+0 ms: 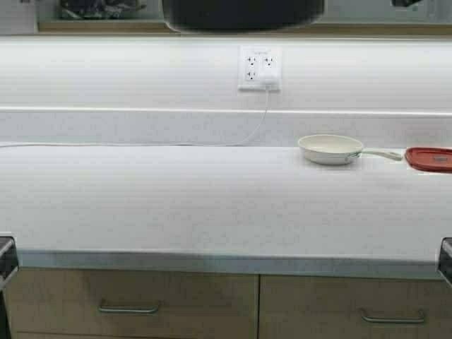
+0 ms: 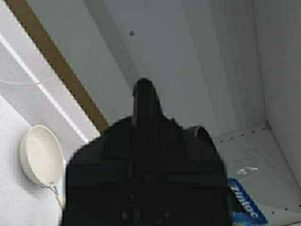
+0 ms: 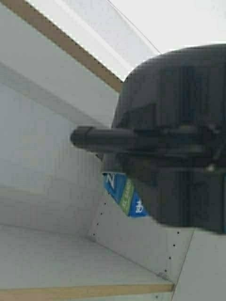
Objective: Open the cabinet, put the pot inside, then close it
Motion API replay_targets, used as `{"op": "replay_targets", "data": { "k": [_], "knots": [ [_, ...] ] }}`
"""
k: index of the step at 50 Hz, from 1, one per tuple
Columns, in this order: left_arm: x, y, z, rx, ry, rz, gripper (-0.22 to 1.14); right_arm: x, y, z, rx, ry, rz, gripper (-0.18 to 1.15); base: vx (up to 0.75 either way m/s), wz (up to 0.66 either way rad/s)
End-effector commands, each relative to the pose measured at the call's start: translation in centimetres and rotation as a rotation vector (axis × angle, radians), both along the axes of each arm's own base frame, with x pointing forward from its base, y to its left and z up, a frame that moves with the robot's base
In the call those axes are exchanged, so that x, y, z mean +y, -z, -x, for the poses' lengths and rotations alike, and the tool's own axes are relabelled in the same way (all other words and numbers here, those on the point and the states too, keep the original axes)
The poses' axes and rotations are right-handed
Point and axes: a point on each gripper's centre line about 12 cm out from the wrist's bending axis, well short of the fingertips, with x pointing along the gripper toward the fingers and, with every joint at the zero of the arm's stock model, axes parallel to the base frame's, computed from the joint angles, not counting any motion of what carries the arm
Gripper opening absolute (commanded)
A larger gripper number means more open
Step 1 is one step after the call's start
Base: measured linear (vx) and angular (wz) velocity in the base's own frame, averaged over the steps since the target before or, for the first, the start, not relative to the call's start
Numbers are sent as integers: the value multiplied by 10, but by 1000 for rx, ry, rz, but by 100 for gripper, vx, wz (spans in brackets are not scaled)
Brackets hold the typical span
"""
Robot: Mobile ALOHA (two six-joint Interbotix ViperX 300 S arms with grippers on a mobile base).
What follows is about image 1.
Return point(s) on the right drawer metal handle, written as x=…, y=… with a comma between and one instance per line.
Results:
x=367, y=317

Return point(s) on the upper cabinet bottom shelf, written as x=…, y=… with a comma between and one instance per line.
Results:
x=329, y=30

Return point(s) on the left drawer metal handle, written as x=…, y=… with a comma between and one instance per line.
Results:
x=106, y=308

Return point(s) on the wooden drawer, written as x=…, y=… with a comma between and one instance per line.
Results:
x=314, y=307
x=193, y=305

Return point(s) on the white wall outlet plate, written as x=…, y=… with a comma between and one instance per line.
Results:
x=255, y=62

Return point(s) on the drawer metal handle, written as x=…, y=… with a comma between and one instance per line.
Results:
x=106, y=308
x=367, y=317

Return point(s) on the left wooden drawer front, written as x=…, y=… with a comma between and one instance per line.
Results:
x=193, y=305

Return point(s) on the right wooden drawer front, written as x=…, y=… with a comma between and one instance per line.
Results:
x=314, y=307

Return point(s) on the white frying pan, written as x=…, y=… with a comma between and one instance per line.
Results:
x=329, y=149

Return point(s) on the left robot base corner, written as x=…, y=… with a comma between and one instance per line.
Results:
x=8, y=260

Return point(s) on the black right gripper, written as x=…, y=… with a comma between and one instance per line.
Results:
x=404, y=3

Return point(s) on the black cooking pot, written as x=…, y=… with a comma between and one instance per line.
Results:
x=239, y=15

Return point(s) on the crumpled bags in cabinet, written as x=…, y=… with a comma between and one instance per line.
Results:
x=99, y=9

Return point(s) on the white power adapter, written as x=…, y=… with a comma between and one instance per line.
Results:
x=270, y=82

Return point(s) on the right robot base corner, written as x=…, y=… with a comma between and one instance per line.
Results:
x=445, y=260

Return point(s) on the red plastic container lid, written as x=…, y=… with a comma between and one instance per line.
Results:
x=429, y=159

